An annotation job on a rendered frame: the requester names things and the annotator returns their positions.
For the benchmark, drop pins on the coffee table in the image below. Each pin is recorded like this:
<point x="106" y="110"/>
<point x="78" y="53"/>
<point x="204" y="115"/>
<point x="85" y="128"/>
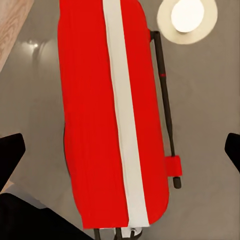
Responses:
<point x="201" y="51"/>

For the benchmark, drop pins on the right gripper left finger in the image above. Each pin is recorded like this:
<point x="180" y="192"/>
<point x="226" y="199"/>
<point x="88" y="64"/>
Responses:
<point x="12" y="149"/>

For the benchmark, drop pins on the radio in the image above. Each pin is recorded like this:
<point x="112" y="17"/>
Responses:
<point x="112" y="138"/>

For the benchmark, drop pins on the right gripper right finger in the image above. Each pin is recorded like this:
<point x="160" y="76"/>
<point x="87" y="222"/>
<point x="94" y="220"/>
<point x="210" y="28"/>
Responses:
<point x="232" y="148"/>

